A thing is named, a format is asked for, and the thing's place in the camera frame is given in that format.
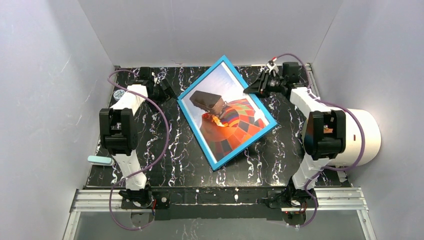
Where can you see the small blue lidded jar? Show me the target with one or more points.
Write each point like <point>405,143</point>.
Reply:
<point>118,94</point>

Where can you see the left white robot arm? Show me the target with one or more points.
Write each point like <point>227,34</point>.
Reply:
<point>119,135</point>

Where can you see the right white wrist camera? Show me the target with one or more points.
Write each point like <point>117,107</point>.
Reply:
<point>272,67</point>

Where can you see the aluminium rail base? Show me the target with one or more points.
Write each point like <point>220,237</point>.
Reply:
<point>172,203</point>

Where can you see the hot air balloon photo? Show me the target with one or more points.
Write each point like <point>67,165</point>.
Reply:
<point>228,116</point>

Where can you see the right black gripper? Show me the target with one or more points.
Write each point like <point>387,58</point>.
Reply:
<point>263,84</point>

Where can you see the light blue eraser block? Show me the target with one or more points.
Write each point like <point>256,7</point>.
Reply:
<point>100,160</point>

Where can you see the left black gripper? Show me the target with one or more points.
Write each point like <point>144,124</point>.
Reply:
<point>163,87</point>

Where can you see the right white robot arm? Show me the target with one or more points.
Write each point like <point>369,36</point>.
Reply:
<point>323,136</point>

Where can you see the white cylinder with orange face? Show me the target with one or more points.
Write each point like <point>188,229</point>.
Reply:
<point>372,136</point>

